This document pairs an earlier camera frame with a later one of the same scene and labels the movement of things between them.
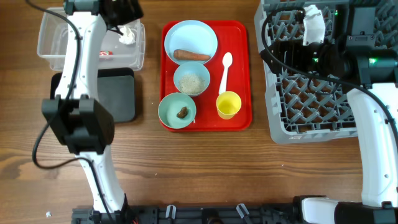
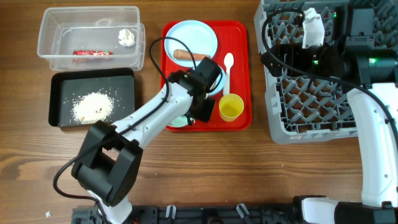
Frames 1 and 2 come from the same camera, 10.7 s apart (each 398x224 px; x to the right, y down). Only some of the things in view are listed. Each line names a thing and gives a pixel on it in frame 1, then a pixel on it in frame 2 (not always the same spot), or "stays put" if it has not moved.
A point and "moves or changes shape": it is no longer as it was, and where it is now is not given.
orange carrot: [181, 54] stays put
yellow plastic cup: [228, 103] stays put
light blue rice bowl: [191, 78] moves or changes shape
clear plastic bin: [56, 43] stays put
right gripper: [293, 49] stays put
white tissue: [128, 37] stays put
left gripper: [129, 14] to [206, 114]
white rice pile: [191, 84] moves or changes shape
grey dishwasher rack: [300, 107] stays put
